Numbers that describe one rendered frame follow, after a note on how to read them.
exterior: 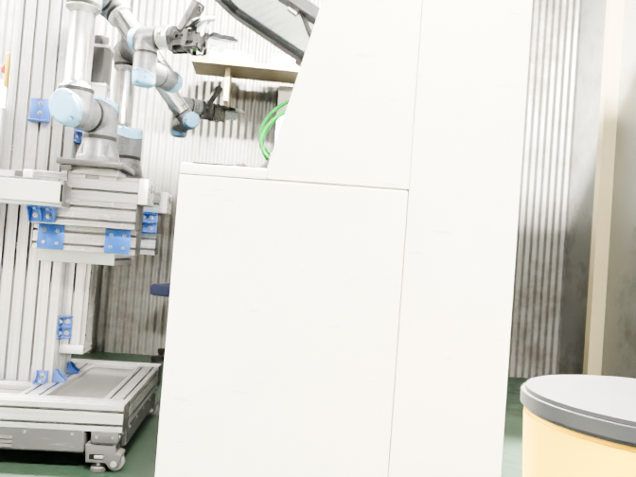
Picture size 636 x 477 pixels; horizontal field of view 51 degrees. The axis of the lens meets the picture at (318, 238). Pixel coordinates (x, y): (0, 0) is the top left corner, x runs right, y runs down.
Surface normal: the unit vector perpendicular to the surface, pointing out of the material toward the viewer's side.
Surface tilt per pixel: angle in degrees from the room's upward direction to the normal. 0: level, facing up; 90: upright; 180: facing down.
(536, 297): 90
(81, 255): 90
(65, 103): 98
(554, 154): 90
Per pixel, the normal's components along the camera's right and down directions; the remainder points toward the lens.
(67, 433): 0.09, -0.02
